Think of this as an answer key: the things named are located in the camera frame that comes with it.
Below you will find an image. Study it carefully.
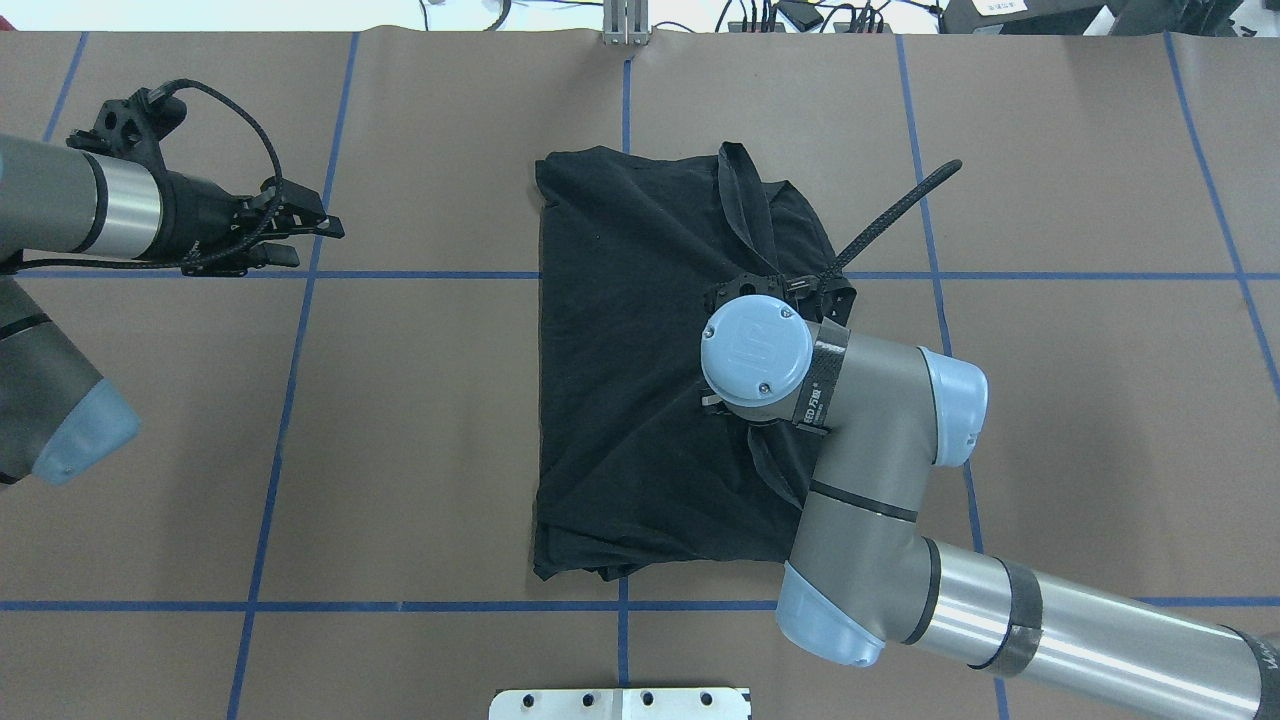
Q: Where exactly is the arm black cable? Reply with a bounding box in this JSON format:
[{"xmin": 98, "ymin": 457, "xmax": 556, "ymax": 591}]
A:
[
  {"xmin": 0, "ymin": 79, "xmax": 291, "ymax": 275},
  {"xmin": 790, "ymin": 158, "xmax": 964, "ymax": 296}
]

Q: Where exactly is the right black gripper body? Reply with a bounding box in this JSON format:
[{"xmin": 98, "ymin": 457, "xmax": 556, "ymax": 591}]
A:
[{"xmin": 703, "ymin": 273, "xmax": 858, "ymax": 325}]

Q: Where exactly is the black graphic t-shirt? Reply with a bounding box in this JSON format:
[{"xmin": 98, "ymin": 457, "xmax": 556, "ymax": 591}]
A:
[{"xmin": 532, "ymin": 141, "xmax": 835, "ymax": 582}]

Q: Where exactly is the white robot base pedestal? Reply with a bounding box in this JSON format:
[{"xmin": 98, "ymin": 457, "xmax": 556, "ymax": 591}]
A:
[{"xmin": 488, "ymin": 685, "xmax": 753, "ymax": 719}]

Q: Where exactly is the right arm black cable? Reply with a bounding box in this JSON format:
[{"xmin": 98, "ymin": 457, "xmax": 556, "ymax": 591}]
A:
[{"xmin": 790, "ymin": 158, "xmax": 964, "ymax": 296}]

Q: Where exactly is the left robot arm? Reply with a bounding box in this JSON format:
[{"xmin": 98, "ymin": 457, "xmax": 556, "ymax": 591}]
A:
[{"xmin": 1, "ymin": 78, "xmax": 346, "ymax": 489}]

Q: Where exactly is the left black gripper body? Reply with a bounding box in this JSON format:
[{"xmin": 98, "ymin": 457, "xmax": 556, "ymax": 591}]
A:
[{"xmin": 67, "ymin": 88, "xmax": 283, "ymax": 277}]

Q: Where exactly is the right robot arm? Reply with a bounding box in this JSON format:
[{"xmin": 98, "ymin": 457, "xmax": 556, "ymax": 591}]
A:
[{"xmin": 700, "ymin": 274, "xmax": 1277, "ymax": 719}]

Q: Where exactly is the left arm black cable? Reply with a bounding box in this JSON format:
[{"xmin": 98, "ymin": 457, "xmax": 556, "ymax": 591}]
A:
[{"xmin": 0, "ymin": 79, "xmax": 291, "ymax": 275}]

